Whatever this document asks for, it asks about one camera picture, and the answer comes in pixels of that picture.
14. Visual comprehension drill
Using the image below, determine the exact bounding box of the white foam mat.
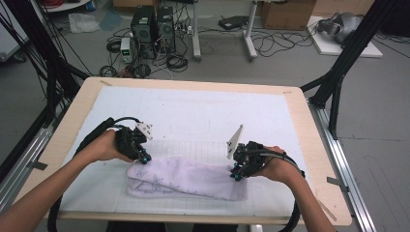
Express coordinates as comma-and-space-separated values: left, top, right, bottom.
59, 85, 322, 220

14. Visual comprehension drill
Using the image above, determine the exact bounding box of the beige tape strip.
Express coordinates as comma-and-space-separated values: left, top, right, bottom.
314, 196, 338, 222

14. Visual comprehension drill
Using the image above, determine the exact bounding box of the round white table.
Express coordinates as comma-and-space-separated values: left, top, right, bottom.
38, 0, 93, 14

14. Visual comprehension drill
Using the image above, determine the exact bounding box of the right gripper black sleeved cable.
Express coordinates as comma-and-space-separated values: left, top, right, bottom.
254, 148, 307, 232

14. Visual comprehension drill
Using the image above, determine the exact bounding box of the person's left hand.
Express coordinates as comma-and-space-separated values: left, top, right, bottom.
81, 129, 135, 164

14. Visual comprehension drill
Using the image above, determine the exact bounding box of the clear plastic bag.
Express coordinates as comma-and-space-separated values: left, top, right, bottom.
68, 13, 101, 34

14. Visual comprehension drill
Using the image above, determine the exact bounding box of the grey headset device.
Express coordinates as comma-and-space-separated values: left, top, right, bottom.
317, 12, 364, 44

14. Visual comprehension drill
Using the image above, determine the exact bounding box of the white desk leg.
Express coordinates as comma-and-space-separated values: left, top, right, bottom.
244, 0, 259, 62
191, 0, 202, 62

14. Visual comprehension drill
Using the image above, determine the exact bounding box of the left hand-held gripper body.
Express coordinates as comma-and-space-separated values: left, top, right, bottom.
114, 122, 154, 161

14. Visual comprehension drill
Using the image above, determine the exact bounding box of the person's dark clothing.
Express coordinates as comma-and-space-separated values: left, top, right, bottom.
105, 221, 240, 232

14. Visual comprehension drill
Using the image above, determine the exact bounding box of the narrow black computer tower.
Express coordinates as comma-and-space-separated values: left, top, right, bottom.
157, 6, 177, 54

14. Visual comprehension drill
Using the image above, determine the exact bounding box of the white floor board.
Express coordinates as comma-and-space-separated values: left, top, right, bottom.
306, 14, 384, 59

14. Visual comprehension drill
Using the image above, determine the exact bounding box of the blue sheet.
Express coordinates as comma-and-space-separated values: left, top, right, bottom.
99, 8, 124, 32

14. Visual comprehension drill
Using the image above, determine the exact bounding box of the wide black computer tower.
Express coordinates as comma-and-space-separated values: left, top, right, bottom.
130, 6, 158, 59

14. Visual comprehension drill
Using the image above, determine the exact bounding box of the brown cardboard box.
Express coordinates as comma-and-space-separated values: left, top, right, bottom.
260, 0, 317, 31

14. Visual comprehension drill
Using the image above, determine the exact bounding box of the white power supply unit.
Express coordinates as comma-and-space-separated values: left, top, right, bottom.
120, 37, 133, 64

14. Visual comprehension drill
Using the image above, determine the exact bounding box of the flat tan cardboard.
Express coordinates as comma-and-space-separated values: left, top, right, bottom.
312, 0, 376, 17

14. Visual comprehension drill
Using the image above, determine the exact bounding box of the aluminium rail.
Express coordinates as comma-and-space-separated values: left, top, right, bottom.
308, 101, 377, 232
0, 124, 56, 212

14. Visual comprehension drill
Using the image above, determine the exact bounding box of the lilac cat-print cloth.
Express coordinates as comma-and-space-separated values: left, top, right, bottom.
126, 157, 249, 201

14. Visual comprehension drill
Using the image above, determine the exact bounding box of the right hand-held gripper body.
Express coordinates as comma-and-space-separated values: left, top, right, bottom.
225, 124, 268, 177

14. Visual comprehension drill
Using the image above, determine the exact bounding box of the coil of black cable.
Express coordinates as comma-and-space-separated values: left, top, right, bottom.
165, 53, 190, 73

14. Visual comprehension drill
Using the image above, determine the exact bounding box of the flat black box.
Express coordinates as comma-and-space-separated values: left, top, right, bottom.
218, 14, 249, 31

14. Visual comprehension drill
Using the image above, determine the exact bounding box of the person's right hand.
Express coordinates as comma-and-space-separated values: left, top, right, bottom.
257, 145, 304, 184

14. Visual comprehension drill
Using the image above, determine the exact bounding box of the tangle of black floor cables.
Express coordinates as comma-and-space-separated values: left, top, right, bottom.
250, 27, 313, 58

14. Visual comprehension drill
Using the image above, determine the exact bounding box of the black frame post with cables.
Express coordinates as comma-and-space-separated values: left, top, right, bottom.
0, 0, 92, 125

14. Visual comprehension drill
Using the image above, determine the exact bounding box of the grey tape strip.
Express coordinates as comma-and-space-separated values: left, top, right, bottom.
326, 176, 350, 193
26, 159, 48, 171

